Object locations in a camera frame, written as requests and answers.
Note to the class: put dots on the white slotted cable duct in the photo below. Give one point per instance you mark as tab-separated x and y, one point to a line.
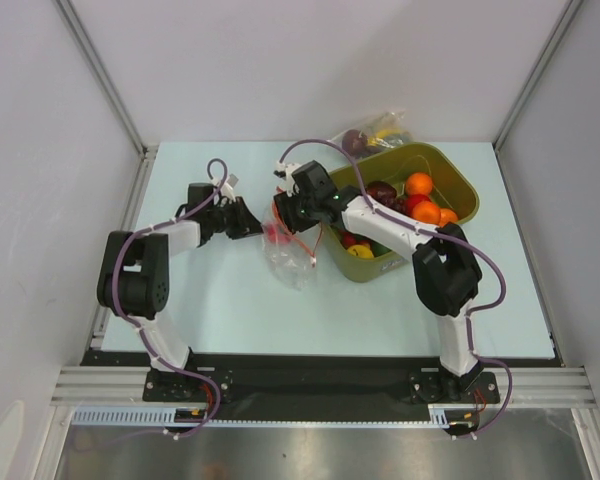
189	417

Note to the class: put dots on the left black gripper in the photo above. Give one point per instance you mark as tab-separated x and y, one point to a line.
247	224

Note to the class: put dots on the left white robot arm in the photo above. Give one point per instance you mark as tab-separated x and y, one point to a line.
134	282

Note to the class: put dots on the dark purple fake plum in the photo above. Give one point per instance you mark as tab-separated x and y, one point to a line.
354	142

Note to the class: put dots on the yellow fake apple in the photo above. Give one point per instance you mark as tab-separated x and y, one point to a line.
361	251

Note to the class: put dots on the olive green plastic bin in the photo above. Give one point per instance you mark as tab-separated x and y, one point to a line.
451	190

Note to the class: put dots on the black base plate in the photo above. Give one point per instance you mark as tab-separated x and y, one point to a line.
315	388

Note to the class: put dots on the orange fake fruit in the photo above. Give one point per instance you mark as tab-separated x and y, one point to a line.
419	183
447	216

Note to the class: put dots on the red fake apple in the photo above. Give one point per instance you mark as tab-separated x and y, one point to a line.
412	201
273	234

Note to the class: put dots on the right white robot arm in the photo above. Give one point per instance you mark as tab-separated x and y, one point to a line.
446	272

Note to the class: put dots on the small orange fake tangerine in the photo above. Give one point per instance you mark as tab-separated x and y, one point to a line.
426	212

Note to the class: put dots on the fake lychee bunch with leaf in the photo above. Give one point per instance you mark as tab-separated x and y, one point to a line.
348	239

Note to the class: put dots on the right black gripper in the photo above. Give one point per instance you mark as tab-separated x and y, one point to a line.
284	212

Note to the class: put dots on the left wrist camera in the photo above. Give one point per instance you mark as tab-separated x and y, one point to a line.
227	190

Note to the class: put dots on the aluminium frame rail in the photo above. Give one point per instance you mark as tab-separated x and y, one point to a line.
116	386

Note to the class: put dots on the orange fake fruit far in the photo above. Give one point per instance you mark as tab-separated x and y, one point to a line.
419	183

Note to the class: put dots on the dark purple fake grapes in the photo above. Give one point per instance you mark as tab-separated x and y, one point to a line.
397	204

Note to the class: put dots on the orange fake fruit near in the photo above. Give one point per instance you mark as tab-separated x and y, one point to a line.
447	216

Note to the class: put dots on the clear zip bag orange seal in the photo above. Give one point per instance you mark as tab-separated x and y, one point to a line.
295	264

